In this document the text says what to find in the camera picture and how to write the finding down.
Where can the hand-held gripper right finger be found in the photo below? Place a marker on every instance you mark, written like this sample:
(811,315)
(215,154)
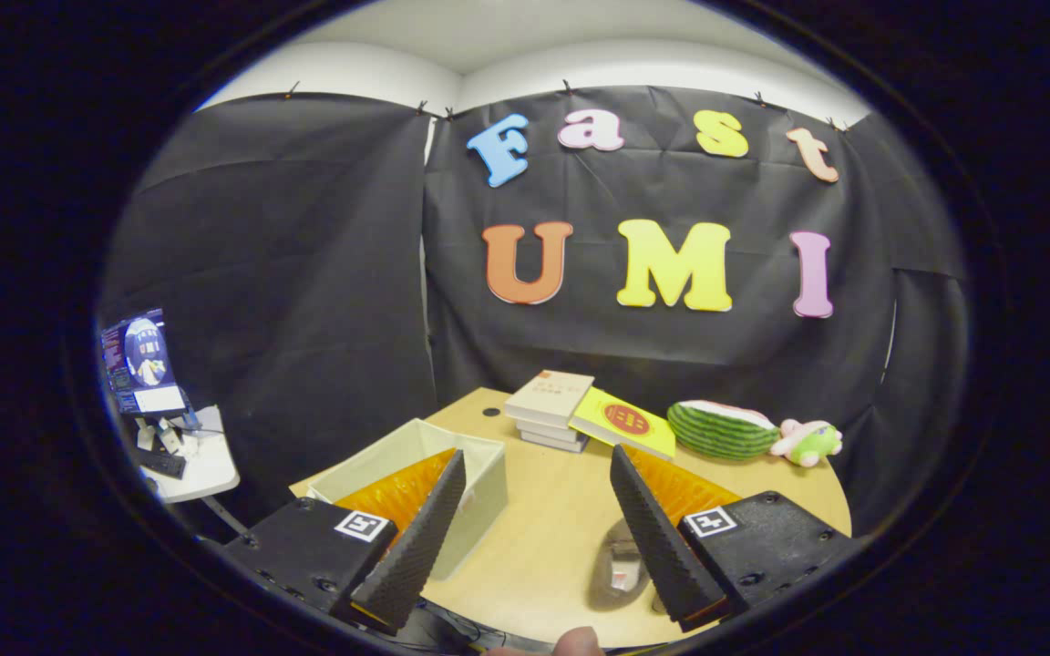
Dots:
(662,547)

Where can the yellow book with red circle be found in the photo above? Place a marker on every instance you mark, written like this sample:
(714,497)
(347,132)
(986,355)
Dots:
(625,421)

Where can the pale green fabric storage box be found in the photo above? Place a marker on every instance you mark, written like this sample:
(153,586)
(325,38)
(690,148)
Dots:
(484,510)

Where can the black backdrop cloth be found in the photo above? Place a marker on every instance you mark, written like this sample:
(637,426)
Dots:
(306,273)

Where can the pink and green plush toy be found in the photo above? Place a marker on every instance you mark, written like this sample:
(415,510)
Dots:
(812,442)

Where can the watermelon slice plush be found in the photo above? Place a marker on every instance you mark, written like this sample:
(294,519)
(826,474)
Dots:
(721,433)

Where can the beige cover book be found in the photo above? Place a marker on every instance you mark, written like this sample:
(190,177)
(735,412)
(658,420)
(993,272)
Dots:
(548,392)

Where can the white thin book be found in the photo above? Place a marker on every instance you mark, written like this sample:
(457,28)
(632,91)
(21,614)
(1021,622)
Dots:
(543,428)
(552,442)

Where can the brown fuzzy slipper shoe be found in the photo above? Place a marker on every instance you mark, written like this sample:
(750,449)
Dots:
(612,547)

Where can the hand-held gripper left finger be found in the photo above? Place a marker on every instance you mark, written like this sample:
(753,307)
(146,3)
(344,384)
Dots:
(416,547)

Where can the black keyboard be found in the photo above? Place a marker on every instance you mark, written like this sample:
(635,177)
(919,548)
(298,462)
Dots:
(165,463)

